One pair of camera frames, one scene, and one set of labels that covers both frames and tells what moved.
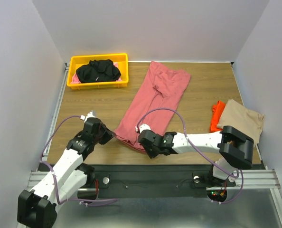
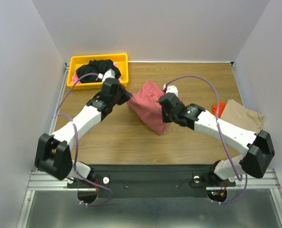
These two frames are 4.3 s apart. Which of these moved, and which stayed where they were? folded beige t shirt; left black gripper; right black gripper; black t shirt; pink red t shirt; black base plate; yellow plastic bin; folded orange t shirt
Moved: pink red t shirt; left black gripper; right black gripper
Stayed: yellow plastic bin; black base plate; folded beige t shirt; folded orange t shirt; black t shirt
